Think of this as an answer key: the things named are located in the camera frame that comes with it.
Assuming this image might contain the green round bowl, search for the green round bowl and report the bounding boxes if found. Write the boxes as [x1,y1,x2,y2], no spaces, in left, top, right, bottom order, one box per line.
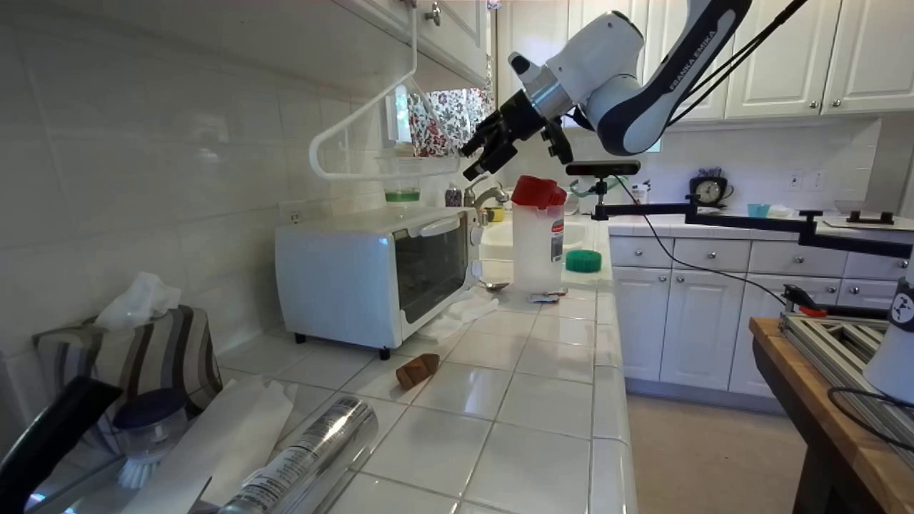
[562,245,605,278]

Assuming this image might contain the white tissue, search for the white tissue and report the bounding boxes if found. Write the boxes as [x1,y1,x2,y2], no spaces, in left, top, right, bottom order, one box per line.
[95,270,182,332]

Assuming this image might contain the wooden table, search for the wooden table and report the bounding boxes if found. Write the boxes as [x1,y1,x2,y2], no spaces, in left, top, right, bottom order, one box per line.
[749,313,914,514]

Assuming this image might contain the red handled tool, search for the red handled tool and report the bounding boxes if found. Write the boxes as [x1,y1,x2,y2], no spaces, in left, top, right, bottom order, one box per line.
[784,282,831,320]

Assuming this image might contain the aluminium foil roll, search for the aluminium foil roll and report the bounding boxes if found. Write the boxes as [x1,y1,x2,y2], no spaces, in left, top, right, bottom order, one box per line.
[219,395,381,514]

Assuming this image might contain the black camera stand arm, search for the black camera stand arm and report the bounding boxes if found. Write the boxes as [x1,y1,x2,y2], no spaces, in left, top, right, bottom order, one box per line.
[589,173,914,260]

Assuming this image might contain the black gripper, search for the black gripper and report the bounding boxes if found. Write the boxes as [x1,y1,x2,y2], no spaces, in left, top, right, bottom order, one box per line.
[457,88,557,182]

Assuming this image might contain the metal kitchen faucet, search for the metal kitchen faucet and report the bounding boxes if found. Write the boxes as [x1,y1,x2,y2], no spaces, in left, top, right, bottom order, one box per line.
[464,173,509,226]

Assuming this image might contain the clear jar with blue lid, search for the clear jar with blue lid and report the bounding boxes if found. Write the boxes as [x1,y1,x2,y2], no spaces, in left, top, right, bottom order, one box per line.
[98,385,194,493]

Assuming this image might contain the black flat object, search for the black flat object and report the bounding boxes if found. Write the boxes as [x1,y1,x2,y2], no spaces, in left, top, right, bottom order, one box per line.
[0,373,127,514]

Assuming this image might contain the black stereo camera bar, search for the black stereo camera bar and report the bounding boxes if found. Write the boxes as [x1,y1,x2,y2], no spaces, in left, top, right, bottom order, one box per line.
[562,158,644,179]

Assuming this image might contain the clear container with red lid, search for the clear container with red lid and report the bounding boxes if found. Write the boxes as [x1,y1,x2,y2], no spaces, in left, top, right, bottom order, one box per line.
[509,173,572,296]

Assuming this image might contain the floral curtain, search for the floral curtain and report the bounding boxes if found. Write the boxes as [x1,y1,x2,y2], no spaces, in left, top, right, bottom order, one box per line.
[405,86,502,159]

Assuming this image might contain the white cabinet with knob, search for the white cabinet with knob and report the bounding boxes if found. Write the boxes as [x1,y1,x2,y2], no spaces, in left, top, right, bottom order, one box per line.
[324,0,497,92]

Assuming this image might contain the metal rail plate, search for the metal rail plate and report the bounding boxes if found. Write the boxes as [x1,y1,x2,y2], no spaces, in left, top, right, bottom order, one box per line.
[781,310,914,452]

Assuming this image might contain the black table clock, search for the black table clock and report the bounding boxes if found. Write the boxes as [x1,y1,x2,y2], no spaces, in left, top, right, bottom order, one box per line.
[689,168,735,212]

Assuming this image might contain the white wall cabinets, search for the white wall cabinets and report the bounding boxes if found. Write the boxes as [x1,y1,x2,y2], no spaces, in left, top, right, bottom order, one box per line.
[494,0,914,135]

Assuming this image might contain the striped tissue box cover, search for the striped tissue box cover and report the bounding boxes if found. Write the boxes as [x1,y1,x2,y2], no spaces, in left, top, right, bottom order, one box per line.
[32,303,225,423]

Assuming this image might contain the small brown wooden block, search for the small brown wooden block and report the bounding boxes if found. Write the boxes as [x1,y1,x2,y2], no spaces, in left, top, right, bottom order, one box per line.
[395,352,444,390]

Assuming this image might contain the white wrap paper box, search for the white wrap paper box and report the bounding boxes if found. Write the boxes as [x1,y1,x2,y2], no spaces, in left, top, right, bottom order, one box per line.
[124,378,298,514]

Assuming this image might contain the black hanging cable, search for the black hanging cable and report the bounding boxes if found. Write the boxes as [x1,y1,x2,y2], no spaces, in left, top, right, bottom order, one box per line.
[612,173,804,308]

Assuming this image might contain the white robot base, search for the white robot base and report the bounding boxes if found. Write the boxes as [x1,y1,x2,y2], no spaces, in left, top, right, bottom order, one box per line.
[865,260,914,409]

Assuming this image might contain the white base cabinets with drawers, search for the white base cabinets with drawers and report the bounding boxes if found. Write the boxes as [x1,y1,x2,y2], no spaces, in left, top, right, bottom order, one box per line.
[609,235,914,402]

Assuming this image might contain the black looped cable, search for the black looped cable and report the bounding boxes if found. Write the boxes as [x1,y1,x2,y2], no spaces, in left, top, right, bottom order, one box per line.
[825,382,914,456]

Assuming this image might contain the glass with green band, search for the glass with green band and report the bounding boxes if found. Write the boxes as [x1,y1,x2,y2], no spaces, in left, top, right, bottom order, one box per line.
[384,159,427,212]

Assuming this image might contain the white toaster oven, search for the white toaster oven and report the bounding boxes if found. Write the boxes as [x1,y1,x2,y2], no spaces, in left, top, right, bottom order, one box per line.
[272,205,478,362]

